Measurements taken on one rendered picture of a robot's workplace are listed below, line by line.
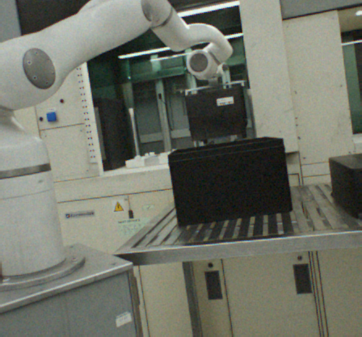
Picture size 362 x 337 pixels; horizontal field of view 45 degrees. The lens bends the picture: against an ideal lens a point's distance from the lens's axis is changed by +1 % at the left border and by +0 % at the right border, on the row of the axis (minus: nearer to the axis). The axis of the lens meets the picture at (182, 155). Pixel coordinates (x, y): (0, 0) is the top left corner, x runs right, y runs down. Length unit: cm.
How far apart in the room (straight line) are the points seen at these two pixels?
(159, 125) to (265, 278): 118
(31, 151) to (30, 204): 9
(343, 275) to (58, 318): 99
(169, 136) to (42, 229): 157
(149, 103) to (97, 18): 142
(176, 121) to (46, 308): 173
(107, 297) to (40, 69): 41
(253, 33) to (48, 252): 90
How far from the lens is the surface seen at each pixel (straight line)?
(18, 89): 79
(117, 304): 83
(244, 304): 156
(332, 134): 145
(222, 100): 165
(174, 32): 135
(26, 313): 78
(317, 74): 145
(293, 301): 155
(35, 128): 165
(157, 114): 241
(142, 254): 89
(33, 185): 82
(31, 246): 83
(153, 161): 169
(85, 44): 99
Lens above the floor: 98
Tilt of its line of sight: 3 degrees down
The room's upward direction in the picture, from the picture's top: 8 degrees counter-clockwise
